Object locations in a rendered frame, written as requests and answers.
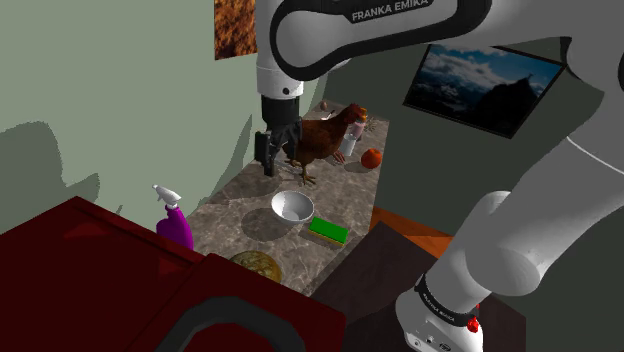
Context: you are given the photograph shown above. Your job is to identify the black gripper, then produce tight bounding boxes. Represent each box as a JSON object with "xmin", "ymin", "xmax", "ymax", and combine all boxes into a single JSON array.
[{"xmin": 253, "ymin": 94, "xmax": 304, "ymax": 178}]

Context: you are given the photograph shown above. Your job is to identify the brown chicken figure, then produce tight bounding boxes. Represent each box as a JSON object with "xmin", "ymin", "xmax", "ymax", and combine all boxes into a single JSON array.
[{"xmin": 284, "ymin": 102, "xmax": 368, "ymax": 187}]

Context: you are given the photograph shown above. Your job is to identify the white bowl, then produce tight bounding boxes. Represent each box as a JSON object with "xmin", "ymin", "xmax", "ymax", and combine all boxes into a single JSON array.
[{"xmin": 270, "ymin": 189, "xmax": 316, "ymax": 225}]

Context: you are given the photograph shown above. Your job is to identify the orange round fruit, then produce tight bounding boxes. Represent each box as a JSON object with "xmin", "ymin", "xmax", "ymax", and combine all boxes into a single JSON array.
[{"xmin": 360, "ymin": 147, "xmax": 384, "ymax": 171}]

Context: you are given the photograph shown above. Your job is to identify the green and yellow sponge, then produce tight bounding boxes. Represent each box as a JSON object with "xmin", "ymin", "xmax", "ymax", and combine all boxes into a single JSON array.
[{"xmin": 306, "ymin": 216, "xmax": 351, "ymax": 247}]

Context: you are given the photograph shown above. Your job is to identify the purple spray bottle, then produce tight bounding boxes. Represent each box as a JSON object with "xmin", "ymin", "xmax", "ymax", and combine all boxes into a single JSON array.
[{"xmin": 151, "ymin": 183, "xmax": 195, "ymax": 251}]

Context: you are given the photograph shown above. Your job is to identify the dark robot stand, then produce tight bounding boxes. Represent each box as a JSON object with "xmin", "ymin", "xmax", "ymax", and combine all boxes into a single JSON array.
[{"xmin": 310, "ymin": 221, "xmax": 528, "ymax": 352}]

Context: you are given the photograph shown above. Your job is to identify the dark red appliance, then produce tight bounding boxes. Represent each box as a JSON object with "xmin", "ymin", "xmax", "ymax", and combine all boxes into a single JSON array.
[{"xmin": 0, "ymin": 195, "xmax": 348, "ymax": 352}]

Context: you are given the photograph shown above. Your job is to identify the brown wall picture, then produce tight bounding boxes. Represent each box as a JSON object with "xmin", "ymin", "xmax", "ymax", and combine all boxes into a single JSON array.
[{"xmin": 213, "ymin": 0, "xmax": 259, "ymax": 61}]

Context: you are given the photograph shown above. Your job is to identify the mountain and sky wall picture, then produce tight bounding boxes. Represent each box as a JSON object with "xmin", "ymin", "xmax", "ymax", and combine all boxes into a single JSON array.
[{"xmin": 402, "ymin": 43, "xmax": 567, "ymax": 141}]

